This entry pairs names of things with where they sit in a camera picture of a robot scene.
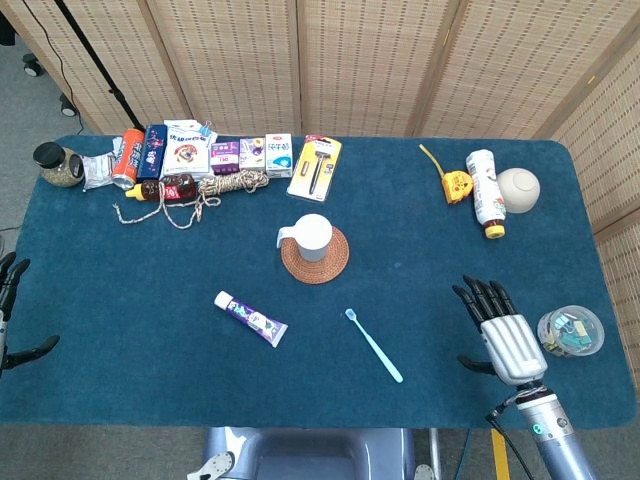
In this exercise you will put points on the white bottle yellow cap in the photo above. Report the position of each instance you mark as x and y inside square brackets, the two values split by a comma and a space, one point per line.
[485, 185]

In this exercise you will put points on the white cartoon snack bag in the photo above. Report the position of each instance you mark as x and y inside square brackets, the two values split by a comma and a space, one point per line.
[186, 152]

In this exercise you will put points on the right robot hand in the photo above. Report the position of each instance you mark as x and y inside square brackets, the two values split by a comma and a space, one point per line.
[510, 345]

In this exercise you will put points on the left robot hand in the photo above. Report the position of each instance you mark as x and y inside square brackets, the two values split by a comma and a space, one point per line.
[11, 280]

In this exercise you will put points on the yellow tape measure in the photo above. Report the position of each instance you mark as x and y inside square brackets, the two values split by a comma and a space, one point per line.
[457, 187]

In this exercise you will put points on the brown bottle yellow cap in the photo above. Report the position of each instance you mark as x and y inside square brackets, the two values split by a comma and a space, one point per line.
[167, 189]

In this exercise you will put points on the blue binder clip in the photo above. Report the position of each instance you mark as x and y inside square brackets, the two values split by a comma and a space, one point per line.
[206, 129]

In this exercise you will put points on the dark teal table mat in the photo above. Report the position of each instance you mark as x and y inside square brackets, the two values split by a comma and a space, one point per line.
[150, 300]

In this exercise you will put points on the silver foil packet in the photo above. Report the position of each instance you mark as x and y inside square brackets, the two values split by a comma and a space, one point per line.
[97, 167]

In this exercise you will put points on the white blue milk carton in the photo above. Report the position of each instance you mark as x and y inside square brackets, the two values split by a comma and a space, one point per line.
[278, 155]

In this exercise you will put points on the clear tub of binder clips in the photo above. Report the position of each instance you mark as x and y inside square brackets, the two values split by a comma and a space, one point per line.
[572, 330]

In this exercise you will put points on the razor in yellow package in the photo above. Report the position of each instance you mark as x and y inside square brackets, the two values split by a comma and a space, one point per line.
[315, 167]

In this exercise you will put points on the purple toothpaste tube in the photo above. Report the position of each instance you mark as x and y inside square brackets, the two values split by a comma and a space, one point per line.
[252, 320]

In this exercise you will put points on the metal table leg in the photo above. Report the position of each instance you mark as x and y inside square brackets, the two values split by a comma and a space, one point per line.
[435, 455]

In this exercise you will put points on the black caster wheel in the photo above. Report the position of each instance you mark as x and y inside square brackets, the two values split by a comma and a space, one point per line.
[68, 106]
[31, 65]

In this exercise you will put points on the orange drink can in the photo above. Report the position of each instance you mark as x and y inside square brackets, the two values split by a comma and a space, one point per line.
[128, 160]

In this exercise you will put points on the bamboo folding screen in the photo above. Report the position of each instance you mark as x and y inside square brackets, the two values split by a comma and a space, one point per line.
[350, 65]

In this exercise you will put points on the purple box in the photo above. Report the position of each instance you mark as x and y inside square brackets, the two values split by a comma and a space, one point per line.
[225, 157]

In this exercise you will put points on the round woven rattan coaster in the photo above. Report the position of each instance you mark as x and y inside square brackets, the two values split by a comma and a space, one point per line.
[320, 272]

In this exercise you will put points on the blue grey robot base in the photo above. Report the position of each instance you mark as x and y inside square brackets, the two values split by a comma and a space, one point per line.
[310, 455]

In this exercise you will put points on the dark blue box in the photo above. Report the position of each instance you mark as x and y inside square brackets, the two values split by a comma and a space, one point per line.
[151, 152]

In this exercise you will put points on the light blue toothbrush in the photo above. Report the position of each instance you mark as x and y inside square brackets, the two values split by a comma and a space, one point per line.
[372, 345]

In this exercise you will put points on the white purple drink carton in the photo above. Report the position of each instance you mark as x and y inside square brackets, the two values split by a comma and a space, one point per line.
[251, 154]

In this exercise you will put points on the glass jar black lid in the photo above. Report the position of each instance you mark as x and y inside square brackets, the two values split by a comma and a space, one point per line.
[57, 167]

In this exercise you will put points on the beige bowl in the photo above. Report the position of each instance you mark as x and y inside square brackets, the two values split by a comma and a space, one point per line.
[520, 190]

